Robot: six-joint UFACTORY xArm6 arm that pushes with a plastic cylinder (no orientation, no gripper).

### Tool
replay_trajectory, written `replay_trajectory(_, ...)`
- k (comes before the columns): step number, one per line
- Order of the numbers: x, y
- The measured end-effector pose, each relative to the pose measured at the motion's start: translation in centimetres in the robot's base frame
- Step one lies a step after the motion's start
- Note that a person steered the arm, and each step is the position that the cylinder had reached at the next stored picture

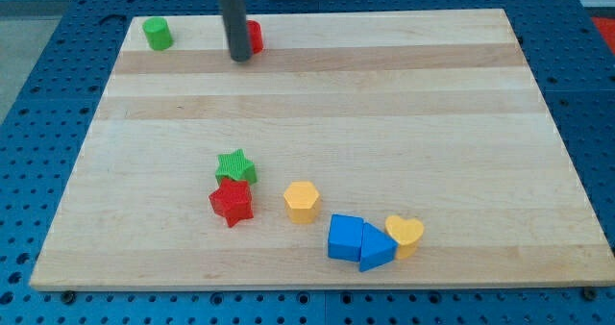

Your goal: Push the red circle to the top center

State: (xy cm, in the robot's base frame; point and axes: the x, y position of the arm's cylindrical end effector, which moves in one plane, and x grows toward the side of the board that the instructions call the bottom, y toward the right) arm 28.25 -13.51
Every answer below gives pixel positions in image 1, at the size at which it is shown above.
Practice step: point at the green cylinder block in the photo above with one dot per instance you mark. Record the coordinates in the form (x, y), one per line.
(157, 33)

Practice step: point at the green star block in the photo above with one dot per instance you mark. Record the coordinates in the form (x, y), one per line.
(235, 166)

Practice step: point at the blue triangle block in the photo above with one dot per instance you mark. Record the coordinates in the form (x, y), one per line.
(377, 248)

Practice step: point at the yellow hexagon block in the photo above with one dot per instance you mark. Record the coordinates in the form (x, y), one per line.
(302, 202)

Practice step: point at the red cylinder block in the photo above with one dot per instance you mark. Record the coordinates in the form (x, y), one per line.
(255, 36)

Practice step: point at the red star block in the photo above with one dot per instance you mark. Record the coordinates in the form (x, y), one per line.
(232, 201)

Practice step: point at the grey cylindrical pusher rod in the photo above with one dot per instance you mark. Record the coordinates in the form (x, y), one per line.
(234, 18)

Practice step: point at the light wooden board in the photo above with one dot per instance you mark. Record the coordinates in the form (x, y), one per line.
(433, 115)

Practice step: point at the blue cube block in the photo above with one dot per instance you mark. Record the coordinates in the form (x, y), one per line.
(345, 237)

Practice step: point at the yellow heart block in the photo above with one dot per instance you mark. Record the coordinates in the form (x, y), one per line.
(406, 232)

